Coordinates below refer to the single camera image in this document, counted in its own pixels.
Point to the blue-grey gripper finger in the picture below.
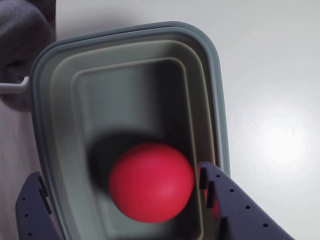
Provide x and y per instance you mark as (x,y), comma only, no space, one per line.
(32,212)
(240,215)

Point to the red ball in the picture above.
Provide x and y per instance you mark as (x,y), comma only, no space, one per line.
(152,182)

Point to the grey rectangular container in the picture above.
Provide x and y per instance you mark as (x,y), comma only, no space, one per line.
(65,100)

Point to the white metal bar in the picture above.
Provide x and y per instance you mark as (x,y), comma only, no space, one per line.
(12,87)

